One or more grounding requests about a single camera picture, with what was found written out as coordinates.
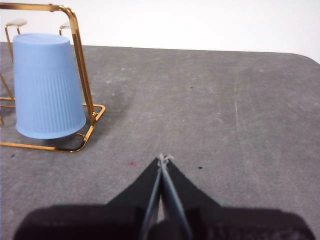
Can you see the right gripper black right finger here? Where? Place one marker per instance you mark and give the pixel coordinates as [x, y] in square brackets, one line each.
[225, 225]

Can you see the blue ribbed plastic cup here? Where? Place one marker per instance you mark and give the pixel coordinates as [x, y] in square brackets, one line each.
[47, 87]

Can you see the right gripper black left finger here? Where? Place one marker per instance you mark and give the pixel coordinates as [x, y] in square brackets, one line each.
[100, 222]

